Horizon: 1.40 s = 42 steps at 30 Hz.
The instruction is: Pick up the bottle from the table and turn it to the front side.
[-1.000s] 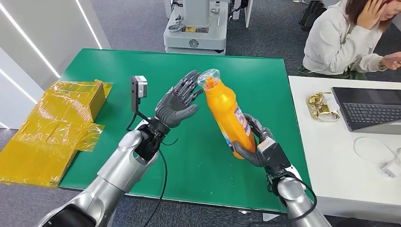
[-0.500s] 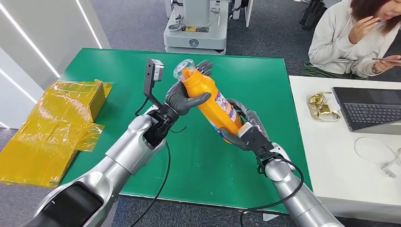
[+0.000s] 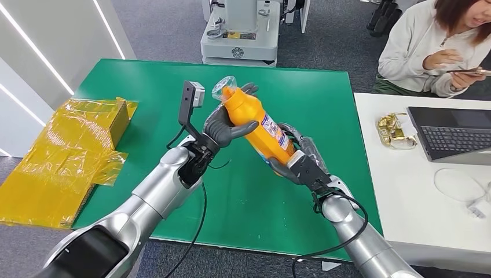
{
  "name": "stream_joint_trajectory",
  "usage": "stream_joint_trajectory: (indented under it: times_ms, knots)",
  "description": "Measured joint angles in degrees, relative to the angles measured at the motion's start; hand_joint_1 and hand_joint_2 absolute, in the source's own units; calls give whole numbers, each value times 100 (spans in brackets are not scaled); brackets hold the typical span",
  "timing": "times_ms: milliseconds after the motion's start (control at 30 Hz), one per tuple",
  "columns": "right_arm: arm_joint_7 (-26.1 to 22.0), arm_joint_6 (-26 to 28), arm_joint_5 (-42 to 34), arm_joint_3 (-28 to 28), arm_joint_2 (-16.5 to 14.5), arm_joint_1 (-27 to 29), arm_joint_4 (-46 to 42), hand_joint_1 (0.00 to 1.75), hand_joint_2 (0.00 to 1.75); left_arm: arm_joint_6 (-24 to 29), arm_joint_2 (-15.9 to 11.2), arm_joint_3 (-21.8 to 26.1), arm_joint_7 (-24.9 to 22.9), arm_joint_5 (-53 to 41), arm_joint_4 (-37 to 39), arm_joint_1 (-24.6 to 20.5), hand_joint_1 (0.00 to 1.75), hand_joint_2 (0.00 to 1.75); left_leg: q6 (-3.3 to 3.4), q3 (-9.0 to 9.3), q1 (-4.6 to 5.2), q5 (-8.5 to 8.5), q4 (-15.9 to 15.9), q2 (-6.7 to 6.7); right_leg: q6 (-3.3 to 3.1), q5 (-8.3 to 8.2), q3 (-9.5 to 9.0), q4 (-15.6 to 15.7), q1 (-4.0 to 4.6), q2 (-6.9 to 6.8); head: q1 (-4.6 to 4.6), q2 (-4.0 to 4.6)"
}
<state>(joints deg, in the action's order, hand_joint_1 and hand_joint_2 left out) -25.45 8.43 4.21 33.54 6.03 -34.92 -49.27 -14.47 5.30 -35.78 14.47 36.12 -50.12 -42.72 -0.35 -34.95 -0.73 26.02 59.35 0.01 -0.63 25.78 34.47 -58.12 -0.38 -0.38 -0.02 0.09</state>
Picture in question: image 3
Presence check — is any gold foil snack wrapper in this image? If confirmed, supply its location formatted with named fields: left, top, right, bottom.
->
left=376, top=113, right=418, bottom=151

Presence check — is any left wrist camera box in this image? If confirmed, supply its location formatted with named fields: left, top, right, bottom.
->
left=178, top=81, right=206, bottom=140

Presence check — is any grey machine base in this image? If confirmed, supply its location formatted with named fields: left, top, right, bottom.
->
left=200, top=0, right=284, bottom=69

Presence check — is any orange detergent bottle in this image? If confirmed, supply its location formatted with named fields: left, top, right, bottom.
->
left=211, top=75, right=296, bottom=172

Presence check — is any person's left hand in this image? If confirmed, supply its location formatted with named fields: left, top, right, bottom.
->
left=450, top=68, right=486, bottom=90

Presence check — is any white cable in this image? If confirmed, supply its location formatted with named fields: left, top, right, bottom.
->
left=433, top=168, right=491, bottom=220

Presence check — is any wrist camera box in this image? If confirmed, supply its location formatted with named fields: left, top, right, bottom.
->
left=287, top=150, right=332, bottom=193
left=178, top=81, right=206, bottom=140

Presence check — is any person's hand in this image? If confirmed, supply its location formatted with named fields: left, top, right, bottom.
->
left=450, top=68, right=486, bottom=90
left=423, top=49, right=464, bottom=71

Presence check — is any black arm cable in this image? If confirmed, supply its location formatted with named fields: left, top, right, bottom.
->
left=291, top=189, right=370, bottom=278
left=164, top=126, right=232, bottom=278

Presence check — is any person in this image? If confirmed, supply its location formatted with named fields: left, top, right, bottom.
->
left=372, top=0, right=491, bottom=98

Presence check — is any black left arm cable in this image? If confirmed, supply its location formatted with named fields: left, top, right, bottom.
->
left=164, top=126, right=232, bottom=278

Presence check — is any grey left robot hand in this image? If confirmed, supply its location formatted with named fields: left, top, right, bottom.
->
left=202, top=82, right=260, bottom=148

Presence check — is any yellow taped cardboard box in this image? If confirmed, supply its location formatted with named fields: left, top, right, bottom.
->
left=0, top=97, right=139, bottom=231

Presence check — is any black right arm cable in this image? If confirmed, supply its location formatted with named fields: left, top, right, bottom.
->
left=291, top=189, right=370, bottom=278

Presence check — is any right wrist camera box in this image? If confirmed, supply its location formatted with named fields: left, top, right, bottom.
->
left=287, top=150, right=332, bottom=193

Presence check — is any black equipment on floor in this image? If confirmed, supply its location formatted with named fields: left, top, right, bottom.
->
left=366, top=0, right=404, bottom=38

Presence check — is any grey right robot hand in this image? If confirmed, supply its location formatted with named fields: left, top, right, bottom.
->
left=267, top=122, right=331, bottom=187

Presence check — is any dark grey laptop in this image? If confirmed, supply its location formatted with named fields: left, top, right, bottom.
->
left=406, top=107, right=491, bottom=166

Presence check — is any white panel board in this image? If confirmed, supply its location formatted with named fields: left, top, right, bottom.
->
left=298, top=0, right=312, bottom=35

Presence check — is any person's right hand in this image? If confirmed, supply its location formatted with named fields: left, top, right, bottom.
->
left=423, top=49, right=464, bottom=71

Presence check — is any smartphone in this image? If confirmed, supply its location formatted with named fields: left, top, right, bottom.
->
left=446, top=67, right=491, bottom=76

